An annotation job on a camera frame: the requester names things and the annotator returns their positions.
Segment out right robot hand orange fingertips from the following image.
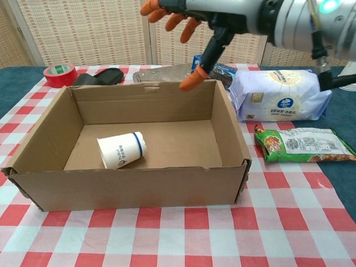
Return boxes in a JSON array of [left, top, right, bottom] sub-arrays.
[[140, 0, 262, 92]]

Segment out pale blue tissue pack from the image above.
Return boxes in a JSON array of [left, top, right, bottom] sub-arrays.
[[228, 69, 333, 123]]

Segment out green snack bag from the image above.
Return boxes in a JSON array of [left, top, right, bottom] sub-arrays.
[[254, 125, 356, 164]]

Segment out white paper cup blue print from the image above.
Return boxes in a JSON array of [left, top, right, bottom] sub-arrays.
[[96, 131, 147, 170]]

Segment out blue cookie package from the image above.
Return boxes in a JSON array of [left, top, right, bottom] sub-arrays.
[[191, 54, 239, 89]]

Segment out open brown cardboard box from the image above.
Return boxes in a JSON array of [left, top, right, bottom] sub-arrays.
[[1, 79, 253, 212]]

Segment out grey metal plate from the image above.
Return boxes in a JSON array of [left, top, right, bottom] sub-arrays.
[[132, 63, 195, 83]]

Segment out woven folding screen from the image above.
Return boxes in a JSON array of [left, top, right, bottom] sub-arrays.
[[0, 0, 356, 69]]

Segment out black plastic case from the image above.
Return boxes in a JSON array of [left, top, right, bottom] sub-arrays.
[[72, 67, 125, 86]]

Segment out teal table cloth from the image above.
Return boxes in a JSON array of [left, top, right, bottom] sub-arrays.
[[0, 65, 356, 212]]

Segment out red tape roll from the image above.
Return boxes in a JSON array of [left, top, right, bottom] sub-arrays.
[[43, 63, 78, 88]]

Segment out red white checkered tablecloth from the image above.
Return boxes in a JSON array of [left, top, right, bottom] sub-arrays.
[[0, 64, 356, 267]]

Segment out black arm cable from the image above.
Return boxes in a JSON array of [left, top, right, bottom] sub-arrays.
[[306, 0, 356, 92]]

